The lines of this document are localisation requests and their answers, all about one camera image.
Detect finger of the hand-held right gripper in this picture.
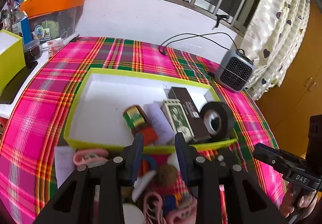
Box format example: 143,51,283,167
253,150,293,178
255,143,307,164

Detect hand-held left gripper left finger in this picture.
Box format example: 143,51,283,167
33,133,144,224

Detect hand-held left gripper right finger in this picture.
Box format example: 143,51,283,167
175,132,290,224

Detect orange cap jar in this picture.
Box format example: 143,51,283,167
123,105,158,146

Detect lavender cosmetic tube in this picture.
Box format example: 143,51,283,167
144,103,175,144

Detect pink plastic clip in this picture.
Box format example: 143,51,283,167
166,204,198,224
73,148,109,167

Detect black tape roll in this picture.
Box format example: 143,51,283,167
200,101,234,142

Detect yellow-green shallow box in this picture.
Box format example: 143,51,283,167
63,68,238,152

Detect person's right hand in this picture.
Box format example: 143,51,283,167
280,184,319,218

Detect white round lid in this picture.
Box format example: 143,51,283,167
168,152,179,166

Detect walnut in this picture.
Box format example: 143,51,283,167
157,165,179,185

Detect green white small box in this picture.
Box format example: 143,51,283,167
162,99,193,142

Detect dark brown long box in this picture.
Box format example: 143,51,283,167
168,87,212,142

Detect small blue object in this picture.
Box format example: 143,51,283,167
162,195,178,214

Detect pale pink hook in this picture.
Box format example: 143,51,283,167
143,192,166,224

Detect white round compact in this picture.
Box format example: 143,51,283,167
122,203,146,224

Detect wooden cabinet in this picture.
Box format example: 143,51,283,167
257,0,322,159

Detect small lavender bottle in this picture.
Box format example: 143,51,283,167
55,146,77,189

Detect grey mini heater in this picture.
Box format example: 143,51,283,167
215,49,255,93

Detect pink green plaid tablecloth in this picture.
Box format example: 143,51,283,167
0,36,287,224

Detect heart print curtain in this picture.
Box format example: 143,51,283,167
243,0,312,101

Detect red white tape dispenser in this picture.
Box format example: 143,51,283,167
46,39,63,57

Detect white side table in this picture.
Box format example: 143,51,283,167
0,33,79,124

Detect dark round container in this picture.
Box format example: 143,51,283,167
23,38,43,62

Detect yellow-green deep box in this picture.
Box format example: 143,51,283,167
0,29,26,95

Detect blue white carton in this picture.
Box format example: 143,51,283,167
12,11,33,44

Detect orange lid storage bin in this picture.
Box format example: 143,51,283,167
19,0,86,40

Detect blue ring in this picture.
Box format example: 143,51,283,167
142,155,158,176

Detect black power cable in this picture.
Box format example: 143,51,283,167
159,33,246,56

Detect black window handle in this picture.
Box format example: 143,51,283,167
212,14,228,29

